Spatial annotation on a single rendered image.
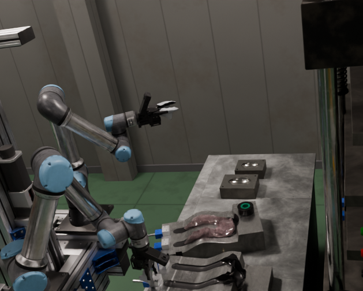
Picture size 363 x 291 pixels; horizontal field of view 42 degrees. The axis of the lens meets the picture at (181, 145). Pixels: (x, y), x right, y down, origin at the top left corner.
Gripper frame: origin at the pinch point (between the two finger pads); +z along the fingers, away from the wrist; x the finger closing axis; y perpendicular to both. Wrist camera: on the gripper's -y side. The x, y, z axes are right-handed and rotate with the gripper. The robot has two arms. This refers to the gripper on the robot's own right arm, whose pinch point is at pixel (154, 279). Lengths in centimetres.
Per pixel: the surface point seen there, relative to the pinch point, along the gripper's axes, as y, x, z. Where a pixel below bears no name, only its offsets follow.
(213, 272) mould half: -24.9, -5.8, -0.8
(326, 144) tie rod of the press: -74, -4, -62
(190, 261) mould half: -11.6, -15.1, 2.0
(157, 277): -1.2, -0.3, -1.2
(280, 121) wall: -24, -244, 42
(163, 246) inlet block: 5.3, -25.5, 2.9
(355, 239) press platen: -82, -16, -13
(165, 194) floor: 81, -199, 90
